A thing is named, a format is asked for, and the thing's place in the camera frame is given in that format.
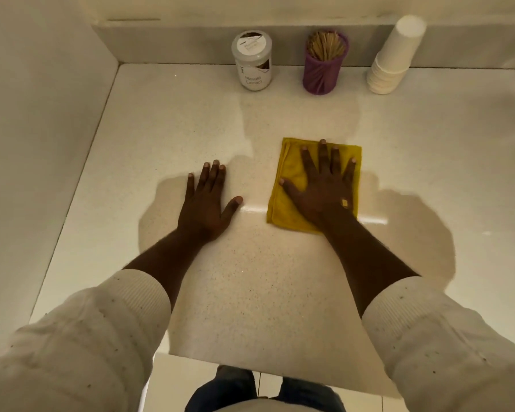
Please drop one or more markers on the person's left hand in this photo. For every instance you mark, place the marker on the person's left hand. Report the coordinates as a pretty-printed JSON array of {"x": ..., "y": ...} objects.
[{"x": 201, "y": 210}]

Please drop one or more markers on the person's right middle finger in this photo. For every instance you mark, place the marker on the person's right middle finger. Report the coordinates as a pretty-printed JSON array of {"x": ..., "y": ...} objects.
[{"x": 323, "y": 156}]

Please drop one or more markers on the person's right forearm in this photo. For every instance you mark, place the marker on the person's right forearm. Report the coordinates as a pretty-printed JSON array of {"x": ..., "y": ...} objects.
[{"x": 412, "y": 321}]

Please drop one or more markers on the stack of white paper cups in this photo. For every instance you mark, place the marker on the stack of white paper cups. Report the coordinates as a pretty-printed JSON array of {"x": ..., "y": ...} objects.
[{"x": 395, "y": 55}]

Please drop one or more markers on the person's left middle finger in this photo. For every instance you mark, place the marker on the person's left middle finger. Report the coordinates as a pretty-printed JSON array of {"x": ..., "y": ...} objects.
[{"x": 213, "y": 175}]

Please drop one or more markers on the person's left thumb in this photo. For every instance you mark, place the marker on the person's left thumb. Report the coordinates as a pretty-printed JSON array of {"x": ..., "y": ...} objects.
[{"x": 231, "y": 207}]

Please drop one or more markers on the person's right hand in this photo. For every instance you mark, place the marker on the person's right hand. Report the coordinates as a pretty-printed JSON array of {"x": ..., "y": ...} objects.
[{"x": 324, "y": 193}]

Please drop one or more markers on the yellow cleaning cloth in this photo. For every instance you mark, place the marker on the yellow cleaning cloth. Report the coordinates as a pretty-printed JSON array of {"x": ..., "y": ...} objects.
[{"x": 292, "y": 175}]

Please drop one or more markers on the person's left little finger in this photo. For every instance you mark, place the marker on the person's left little finger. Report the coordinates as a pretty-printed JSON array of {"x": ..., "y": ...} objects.
[{"x": 190, "y": 186}]

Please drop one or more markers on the white jar with lid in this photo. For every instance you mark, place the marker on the white jar with lid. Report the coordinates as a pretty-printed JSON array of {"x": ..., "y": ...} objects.
[{"x": 253, "y": 62}]

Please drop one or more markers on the person's right thumb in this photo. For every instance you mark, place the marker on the person's right thumb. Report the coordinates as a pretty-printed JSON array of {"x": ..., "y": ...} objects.
[{"x": 291, "y": 190}]

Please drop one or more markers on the person's right little finger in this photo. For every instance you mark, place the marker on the person's right little finger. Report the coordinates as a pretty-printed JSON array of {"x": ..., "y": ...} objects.
[{"x": 349, "y": 171}]

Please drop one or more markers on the bundle of wooden toothpicks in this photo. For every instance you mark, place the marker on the bundle of wooden toothpicks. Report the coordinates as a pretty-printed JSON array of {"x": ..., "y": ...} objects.
[{"x": 326, "y": 45}]

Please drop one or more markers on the purple toothpick holder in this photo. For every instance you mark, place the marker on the purple toothpick holder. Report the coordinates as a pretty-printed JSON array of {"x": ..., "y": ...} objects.
[{"x": 322, "y": 75}]

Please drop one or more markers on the person's blue jeans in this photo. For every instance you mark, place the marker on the person's blue jeans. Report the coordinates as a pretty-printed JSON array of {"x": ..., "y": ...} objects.
[{"x": 266, "y": 392}]

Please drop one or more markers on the person's left forearm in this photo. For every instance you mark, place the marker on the person's left forearm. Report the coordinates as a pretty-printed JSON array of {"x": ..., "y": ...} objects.
[{"x": 111, "y": 321}]

